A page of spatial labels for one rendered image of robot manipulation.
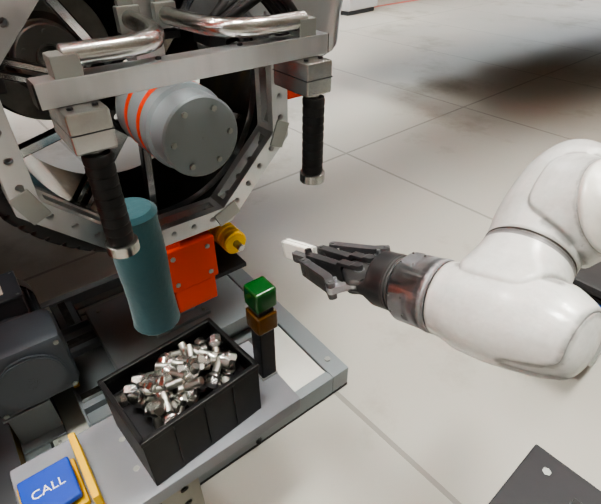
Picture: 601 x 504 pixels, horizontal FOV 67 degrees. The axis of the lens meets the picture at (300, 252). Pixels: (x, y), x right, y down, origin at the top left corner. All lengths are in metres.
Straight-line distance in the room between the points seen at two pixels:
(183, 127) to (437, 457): 1.02
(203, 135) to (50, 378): 0.68
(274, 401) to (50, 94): 0.57
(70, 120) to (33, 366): 0.67
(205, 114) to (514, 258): 0.47
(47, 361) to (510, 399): 1.21
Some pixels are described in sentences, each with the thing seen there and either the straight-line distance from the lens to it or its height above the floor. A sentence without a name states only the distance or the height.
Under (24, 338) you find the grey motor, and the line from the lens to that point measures 1.14.
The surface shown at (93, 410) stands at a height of 0.15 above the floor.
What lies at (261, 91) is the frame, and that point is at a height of 0.83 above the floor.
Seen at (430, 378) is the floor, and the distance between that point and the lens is 1.48.
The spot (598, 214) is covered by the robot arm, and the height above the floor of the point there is 0.89.
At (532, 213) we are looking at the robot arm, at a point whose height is 0.87.
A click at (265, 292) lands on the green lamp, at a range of 0.71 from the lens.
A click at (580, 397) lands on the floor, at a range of 1.61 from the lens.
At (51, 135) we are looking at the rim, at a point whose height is 0.82.
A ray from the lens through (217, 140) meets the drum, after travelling 0.75.
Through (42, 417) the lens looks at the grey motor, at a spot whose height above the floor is 0.15.
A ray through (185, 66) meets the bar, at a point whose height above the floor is 0.97.
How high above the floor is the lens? 1.13
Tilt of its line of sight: 37 degrees down
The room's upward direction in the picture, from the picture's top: straight up
